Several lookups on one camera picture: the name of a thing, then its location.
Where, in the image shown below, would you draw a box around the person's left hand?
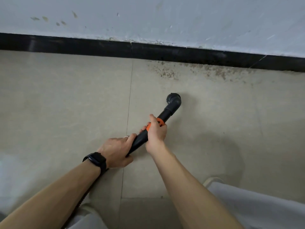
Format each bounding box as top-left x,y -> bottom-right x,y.
97,133 -> 138,169

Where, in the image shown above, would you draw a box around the person's right hand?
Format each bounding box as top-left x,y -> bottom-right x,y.
139,114 -> 168,156

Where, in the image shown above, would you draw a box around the black vacuum hose with nozzle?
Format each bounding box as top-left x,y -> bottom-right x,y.
61,93 -> 182,229

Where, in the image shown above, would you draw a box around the person's right forearm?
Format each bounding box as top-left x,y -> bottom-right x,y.
150,145 -> 245,229

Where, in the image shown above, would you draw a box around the person's left forearm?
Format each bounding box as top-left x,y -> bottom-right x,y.
0,161 -> 102,229

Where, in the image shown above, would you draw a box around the black smartwatch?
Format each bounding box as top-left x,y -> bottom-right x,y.
82,152 -> 108,175

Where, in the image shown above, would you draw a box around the white shoe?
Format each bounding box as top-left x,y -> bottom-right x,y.
203,177 -> 224,188
77,201 -> 97,215

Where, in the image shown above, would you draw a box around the black baseboard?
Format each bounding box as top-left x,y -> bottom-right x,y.
0,32 -> 305,73

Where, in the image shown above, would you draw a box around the light grey trousers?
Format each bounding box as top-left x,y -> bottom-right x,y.
64,181 -> 305,229

